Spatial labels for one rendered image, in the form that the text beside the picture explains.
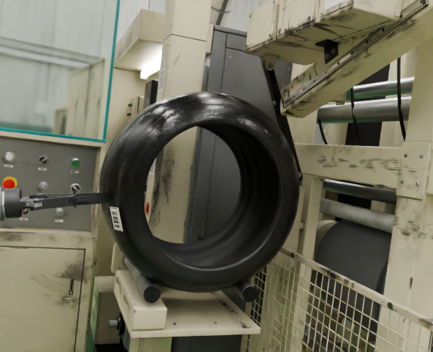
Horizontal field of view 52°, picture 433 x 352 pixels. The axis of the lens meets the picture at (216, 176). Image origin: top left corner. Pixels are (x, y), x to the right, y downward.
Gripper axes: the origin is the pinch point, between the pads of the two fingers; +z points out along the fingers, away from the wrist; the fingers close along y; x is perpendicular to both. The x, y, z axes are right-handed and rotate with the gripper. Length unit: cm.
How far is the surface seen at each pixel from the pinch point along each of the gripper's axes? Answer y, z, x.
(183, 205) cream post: 26.3, 33.0, 8.3
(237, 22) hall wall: 970, 447, -293
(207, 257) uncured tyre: 13.5, 37.3, 23.7
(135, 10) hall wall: 925, 178, -293
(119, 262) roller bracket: 23.8, 10.1, 25.1
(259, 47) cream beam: 13, 56, -44
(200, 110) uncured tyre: -11.3, 27.6, -22.6
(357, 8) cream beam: -36, 57, -44
